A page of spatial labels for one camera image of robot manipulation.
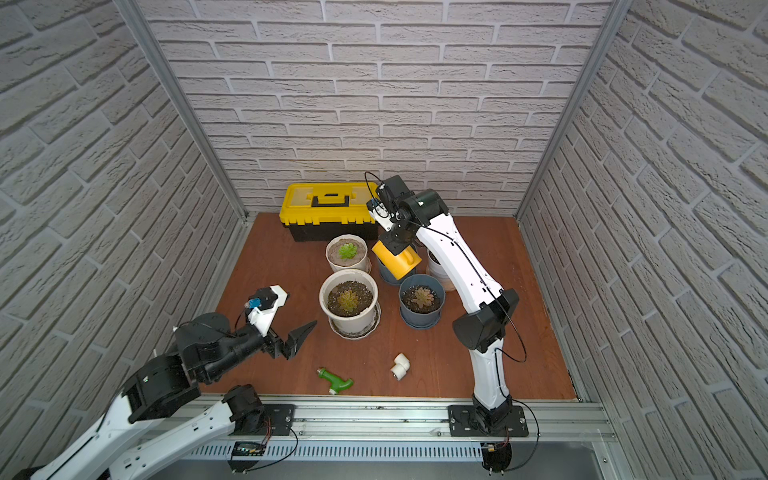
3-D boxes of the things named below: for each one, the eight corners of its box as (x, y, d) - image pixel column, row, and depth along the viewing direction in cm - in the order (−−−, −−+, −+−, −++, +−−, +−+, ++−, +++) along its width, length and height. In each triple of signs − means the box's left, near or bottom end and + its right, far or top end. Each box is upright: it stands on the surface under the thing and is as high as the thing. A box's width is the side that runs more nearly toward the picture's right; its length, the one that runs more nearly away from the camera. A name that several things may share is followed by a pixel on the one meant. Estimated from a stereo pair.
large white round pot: (323, 339, 89) (314, 319, 78) (331, 292, 100) (323, 269, 89) (379, 339, 90) (378, 320, 79) (381, 292, 100) (380, 269, 89)
